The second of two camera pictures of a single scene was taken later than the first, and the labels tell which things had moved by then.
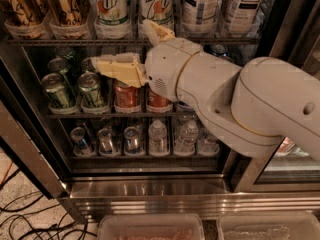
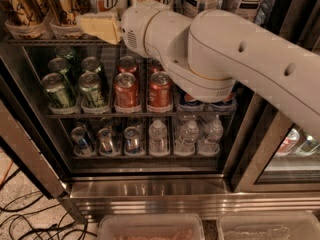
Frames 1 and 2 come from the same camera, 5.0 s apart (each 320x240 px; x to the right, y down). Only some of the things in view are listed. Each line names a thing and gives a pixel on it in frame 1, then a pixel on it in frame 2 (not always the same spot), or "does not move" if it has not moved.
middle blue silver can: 105,142 does not move
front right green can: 91,95 does not move
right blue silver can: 132,143 does not move
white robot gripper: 165,65 to 132,26
